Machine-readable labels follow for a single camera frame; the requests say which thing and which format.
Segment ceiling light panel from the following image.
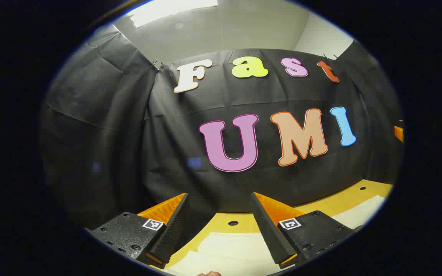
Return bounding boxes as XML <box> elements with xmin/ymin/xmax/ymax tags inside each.
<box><xmin>127</xmin><ymin>0</ymin><xmax>219</xmax><ymax>28</ymax></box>

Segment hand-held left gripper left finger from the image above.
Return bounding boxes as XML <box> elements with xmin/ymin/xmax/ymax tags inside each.
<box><xmin>85</xmin><ymin>192</ymin><xmax>191</xmax><ymax>269</ymax></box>

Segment white jeans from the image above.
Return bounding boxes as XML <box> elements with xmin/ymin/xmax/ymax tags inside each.
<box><xmin>163</xmin><ymin>195</ymin><xmax>386</xmax><ymax>276</ymax></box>

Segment black backdrop cloth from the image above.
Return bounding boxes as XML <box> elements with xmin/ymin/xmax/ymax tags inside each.
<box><xmin>39</xmin><ymin>23</ymin><xmax>404</xmax><ymax>230</ymax></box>

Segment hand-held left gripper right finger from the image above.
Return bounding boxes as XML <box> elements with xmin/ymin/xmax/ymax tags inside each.
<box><xmin>249</xmin><ymin>192</ymin><xmax>361</xmax><ymax>269</ymax></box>

